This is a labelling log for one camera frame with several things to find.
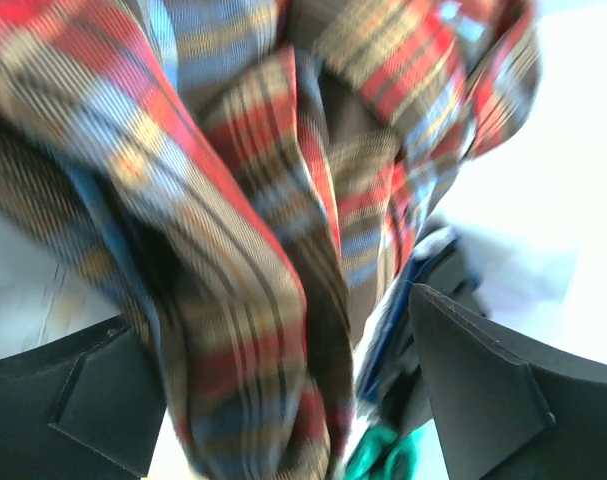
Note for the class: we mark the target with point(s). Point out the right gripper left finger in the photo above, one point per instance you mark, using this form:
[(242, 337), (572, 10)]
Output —
[(88, 406)]

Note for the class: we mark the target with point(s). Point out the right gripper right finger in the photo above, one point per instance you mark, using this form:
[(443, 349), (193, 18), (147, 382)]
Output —
[(534, 412)]

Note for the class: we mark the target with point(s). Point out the plaid long sleeve shirt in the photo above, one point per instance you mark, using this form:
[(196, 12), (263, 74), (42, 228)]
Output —
[(245, 180)]

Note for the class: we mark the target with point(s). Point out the black folded shirt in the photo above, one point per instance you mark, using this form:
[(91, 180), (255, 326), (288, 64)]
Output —
[(423, 366)]

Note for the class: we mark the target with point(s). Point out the green shirt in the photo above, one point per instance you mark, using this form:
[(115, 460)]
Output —
[(383, 454)]

